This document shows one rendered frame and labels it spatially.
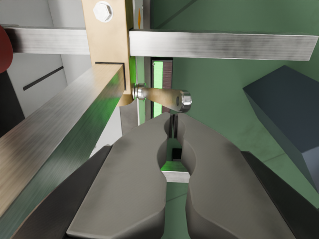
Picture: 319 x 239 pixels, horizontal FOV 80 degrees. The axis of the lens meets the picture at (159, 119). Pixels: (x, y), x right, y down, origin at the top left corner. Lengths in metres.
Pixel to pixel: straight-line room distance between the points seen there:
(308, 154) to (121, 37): 0.72
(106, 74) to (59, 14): 0.35
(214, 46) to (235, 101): 1.05
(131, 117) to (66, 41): 0.26
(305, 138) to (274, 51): 0.59
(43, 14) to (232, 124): 1.18
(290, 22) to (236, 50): 1.01
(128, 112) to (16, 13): 0.28
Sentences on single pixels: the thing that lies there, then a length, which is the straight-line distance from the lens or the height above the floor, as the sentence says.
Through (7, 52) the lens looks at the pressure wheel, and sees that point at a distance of 0.31.
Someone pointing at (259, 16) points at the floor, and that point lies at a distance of 1.21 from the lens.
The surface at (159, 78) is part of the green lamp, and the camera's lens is 0.44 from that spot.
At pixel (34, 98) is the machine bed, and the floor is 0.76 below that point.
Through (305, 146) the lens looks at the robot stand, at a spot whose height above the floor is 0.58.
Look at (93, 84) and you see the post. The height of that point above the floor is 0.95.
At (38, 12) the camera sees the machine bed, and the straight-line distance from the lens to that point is 0.53.
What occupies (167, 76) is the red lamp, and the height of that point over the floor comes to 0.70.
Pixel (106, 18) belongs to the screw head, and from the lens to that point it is 0.25.
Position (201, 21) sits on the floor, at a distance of 1.13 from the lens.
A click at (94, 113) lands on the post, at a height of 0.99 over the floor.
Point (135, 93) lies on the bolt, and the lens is 0.29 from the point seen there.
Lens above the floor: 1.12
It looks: 60 degrees down
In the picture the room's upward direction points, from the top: 175 degrees counter-clockwise
